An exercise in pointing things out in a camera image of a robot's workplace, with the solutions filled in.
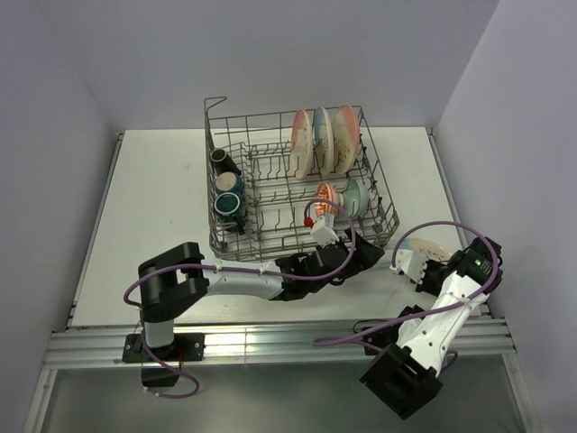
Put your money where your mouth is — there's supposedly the light green bowl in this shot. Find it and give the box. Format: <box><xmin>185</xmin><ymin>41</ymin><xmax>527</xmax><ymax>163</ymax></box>
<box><xmin>342</xmin><ymin>179</ymin><xmax>371</xmax><ymax>219</ymax></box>

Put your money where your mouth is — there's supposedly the orange patterned bowl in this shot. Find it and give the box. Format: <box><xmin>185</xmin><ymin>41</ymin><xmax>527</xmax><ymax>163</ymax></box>
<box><xmin>315</xmin><ymin>181</ymin><xmax>343</xmax><ymax>217</ymax></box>

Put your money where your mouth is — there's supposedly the dark green mug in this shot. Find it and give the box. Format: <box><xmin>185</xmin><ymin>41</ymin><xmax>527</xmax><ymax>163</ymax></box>
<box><xmin>213</xmin><ymin>191</ymin><xmax>248</xmax><ymax>235</ymax></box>

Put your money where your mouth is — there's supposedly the blue and cream plate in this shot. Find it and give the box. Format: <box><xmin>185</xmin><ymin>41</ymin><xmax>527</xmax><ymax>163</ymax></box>
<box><xmin>313</xmin><ymin>106</ymin><xmax>334</xmax><ymax>176</ymax></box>

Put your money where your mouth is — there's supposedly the pink and cream plate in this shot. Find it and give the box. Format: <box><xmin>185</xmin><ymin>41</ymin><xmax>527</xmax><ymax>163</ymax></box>
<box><xmin>332</xmin><ymin>105</ymin><xmax>361</xmax><ymax>174</ymax></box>

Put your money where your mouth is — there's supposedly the dark blue mug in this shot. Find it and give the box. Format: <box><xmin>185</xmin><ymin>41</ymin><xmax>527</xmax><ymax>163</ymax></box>
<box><xmin>215</xmin><ymin>171</ymin><xmax>244</xmax><ymax>195</ymax></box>

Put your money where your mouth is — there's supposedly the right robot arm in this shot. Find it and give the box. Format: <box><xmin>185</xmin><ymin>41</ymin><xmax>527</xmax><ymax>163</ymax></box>
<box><xmin>360</xmin><ymin>237</ymin><xmax>502</xmax><ymax>419</ymax></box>

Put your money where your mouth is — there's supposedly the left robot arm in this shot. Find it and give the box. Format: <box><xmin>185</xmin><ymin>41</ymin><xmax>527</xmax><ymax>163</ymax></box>
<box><xmin>138</xmin><ymin>229</ymin><xmax>384</xmax><ymax>360</ymax></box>

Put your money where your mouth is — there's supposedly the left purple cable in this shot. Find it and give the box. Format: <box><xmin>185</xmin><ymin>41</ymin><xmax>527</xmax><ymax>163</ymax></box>
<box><xmin>122</xmin><ymin>199</ymin><xmax>358</xmax><ymax>401</ymax></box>

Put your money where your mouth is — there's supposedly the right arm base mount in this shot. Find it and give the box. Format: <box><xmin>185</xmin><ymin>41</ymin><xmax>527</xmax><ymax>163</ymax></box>
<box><xmin>355</xmin><ymin>325</ymin><xmax>400</xmax><ymax>355</ymax></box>

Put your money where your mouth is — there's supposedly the grey wire dish rack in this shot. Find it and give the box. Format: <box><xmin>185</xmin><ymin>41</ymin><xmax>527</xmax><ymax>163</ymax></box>
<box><xmin>204</xmin><ymin>97</ymin><xmax>399</xmax><ymax>262</ymax></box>

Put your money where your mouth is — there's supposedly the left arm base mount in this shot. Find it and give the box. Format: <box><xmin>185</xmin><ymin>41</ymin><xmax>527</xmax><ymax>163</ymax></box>
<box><xmin>121</xmin><ymin>333</ymin><xmax>206</xmax><ymax>389</ymax></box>

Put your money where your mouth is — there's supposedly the aluminium rail frame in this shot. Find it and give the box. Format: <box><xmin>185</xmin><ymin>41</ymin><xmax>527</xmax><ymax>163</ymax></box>
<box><xmin>23</xmin><ymin>128</ymin><xmax>533</xmax><ymax>433</ymax></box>

